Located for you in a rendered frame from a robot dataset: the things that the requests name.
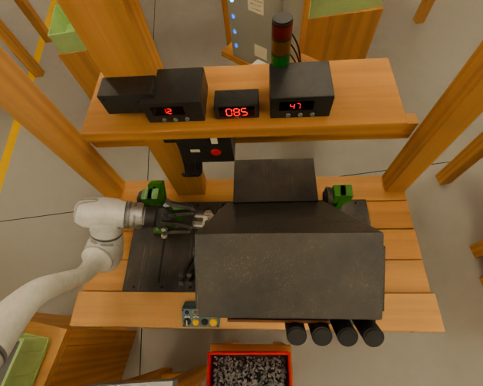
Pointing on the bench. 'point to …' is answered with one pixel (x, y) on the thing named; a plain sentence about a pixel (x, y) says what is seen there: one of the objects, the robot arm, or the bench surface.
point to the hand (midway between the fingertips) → (203, 220)
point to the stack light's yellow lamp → (281, 49)
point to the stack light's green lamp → (280, 61)
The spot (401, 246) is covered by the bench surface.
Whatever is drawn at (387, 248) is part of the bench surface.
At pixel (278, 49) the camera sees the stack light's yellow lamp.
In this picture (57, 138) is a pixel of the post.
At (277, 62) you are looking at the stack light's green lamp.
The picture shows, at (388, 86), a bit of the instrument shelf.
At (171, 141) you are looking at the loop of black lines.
